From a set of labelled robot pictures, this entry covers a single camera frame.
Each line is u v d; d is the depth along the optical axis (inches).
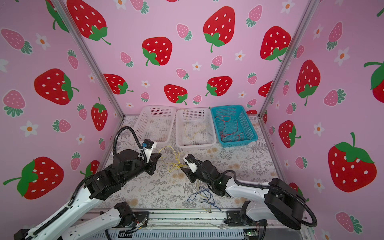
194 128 44.1
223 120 46.4
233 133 42.6
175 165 32.0
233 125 45.3
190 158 26.5
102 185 17.9
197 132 43.6
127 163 18.9
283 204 16.6
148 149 22.2
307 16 27.9
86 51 32.8
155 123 45.1
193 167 27.0
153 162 22.9
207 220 29.4
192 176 27.3
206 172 22.5
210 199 31.6
